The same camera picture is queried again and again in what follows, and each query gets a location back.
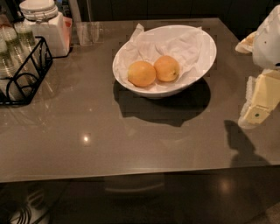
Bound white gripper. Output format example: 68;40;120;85
235;5;280;129

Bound orange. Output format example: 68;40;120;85
154;55;180;82
128;61;156;88

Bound white ceramic bowl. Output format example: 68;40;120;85
112;25;217;99

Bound white paper napkin liner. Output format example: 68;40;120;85
113;25;216;95

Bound clear glass tumbler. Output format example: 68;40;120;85
76;22;104;46

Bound orange box behind jar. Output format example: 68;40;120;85
63;17;73;46

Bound white lidded ceramic jar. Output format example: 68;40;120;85
19;0;70;57

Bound stacked clear cups back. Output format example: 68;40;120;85
14;22;40;67

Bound stacked clear cups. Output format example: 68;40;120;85
0;38;18;101
14;22;40;67
1;26;38;84

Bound stacked clear cups middle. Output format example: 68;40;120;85
1;26;38;84

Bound stacked clear cups front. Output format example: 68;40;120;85
0;38;18;101

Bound black wire rack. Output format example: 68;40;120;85
0;36;54;106

